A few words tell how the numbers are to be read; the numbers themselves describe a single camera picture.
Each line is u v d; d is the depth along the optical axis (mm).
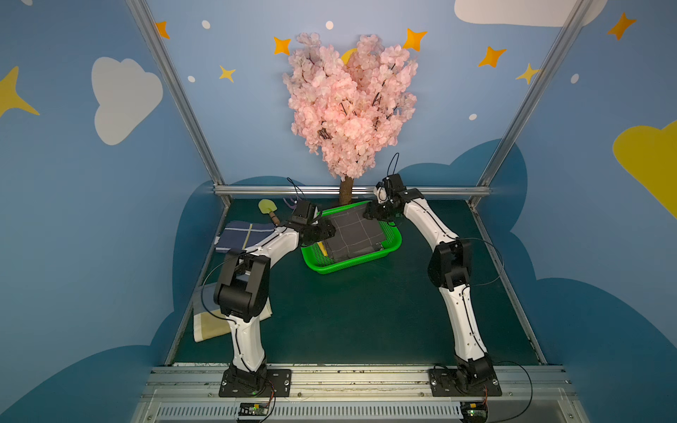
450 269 642
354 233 1050
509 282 1013
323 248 1024
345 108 732
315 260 1013
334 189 1170
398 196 784
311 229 833
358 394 741
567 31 731
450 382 737
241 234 1079
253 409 718
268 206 1193
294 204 793
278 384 736
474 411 730
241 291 514
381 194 931
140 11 684
